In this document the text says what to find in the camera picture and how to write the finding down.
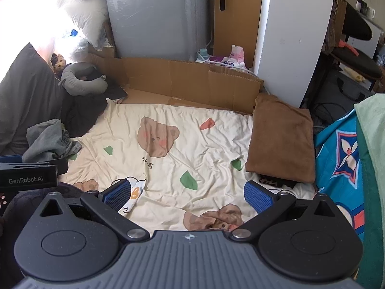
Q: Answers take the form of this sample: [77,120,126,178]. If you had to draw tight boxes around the brown patterned garment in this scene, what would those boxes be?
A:
[323,0,346,55]

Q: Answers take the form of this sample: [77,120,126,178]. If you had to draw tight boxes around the grey neck pillow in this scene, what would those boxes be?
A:
[58,63,109,96]

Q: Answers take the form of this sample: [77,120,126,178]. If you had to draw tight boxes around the dark grey pillow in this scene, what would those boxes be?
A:
[0,43,71,155]

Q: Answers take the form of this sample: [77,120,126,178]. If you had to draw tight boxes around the light blue denim pants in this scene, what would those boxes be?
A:
[22,119,82,164]

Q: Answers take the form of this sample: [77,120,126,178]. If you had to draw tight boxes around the brown folded towel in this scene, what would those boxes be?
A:
[245,93,316,184]

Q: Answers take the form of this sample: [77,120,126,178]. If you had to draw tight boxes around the black garment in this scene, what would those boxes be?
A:
[62,80,128,138]

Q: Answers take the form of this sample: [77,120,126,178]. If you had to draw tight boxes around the pink plastic bag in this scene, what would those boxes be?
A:
[229,45,246,67]

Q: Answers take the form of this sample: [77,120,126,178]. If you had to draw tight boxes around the brown teddy bear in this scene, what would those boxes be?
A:
[51,53,67,73]

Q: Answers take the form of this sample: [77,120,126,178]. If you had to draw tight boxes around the blue printed blanket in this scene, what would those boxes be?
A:
[314,108,366,243]

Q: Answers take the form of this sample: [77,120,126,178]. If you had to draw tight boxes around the cream bear print bed sheet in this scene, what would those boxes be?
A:
[58,98,318,232]

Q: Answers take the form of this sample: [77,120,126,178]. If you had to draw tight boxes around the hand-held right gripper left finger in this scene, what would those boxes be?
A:
[40,179,150,243]

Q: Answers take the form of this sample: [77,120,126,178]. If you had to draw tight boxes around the white fluffy pillow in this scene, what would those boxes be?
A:
[58,0,109,51]

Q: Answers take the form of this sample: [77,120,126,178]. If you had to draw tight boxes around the grey laptop bag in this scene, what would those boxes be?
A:
[313,69,375,112]

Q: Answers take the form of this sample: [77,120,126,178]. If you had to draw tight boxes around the clear plastic bag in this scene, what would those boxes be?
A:
[57,27,91,62]

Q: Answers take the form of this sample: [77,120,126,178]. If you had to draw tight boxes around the purple and white packet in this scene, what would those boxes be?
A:
[209,56,241,67]

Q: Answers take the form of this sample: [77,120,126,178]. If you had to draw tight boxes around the leopard print cloth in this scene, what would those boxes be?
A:
[258,175,298,189]

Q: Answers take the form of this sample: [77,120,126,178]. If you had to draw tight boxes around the orange toy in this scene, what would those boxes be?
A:
[339,40,360,56]

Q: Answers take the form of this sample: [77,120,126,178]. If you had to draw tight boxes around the bubble-wrapped grey appliance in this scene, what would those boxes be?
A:
[103,0,211,61]

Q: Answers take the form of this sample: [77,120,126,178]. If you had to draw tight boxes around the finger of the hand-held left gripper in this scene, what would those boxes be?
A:
[50,158,69,175]

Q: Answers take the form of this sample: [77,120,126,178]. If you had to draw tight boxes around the green cloth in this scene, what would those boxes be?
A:
[354,93,385,289]

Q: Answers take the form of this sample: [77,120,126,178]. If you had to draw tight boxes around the brown cardboard sheet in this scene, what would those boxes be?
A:
[87,45,264,115]

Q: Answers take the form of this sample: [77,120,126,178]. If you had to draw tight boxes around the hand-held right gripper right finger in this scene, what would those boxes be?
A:
[230,181,337,241]

